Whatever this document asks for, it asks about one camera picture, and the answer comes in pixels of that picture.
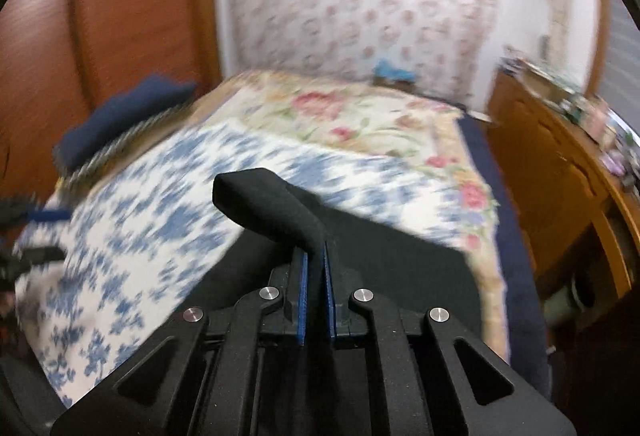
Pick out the blue floral white quilt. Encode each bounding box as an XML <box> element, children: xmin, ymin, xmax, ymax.
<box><xmin>16</xmin><ymin>119</ymin><xmax>461</xmax><ymax>407</ymax></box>

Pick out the wooden sideboard cabinet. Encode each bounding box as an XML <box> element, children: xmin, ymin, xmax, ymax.
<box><xmin>487</xmin><ymin>71</ymin><xmax>639</xmax><ymax>316</ymax></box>

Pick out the wooden louvered wardrobe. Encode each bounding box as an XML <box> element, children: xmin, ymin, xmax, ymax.
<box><xmin>1</xmin><ymin>0</ymin><xmax>222</xmax><ymax>197</ymax></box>

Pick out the blue item in box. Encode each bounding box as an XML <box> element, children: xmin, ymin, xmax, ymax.
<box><xmin>372</xmin><ymin>59</ymin><xmax>416</xmax><ymax>93</ymax></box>

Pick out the navy folded garment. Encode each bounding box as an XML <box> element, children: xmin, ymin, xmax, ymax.
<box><xmin>53</xmin><ymin>74</ymin><xmax>198</xmax><ymax>176</ymax></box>

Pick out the black printed t-shirt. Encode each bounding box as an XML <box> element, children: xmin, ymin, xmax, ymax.
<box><xmin>183</xmin><ymin>169</ymin><xmax>483</xmax><ymax>338</ymax></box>

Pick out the floral pink bedspread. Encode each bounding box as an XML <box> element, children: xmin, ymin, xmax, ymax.
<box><xmin>188</xmin><ymin>70</ymin><xmax>510</xmax><ymax>359</ymax></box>

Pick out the dark patterned folded garment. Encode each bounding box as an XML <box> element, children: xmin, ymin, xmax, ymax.
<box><xmin>55</xmin><ymin>104</ymin><xmax>192</xmax><ymax>193</ymax></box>

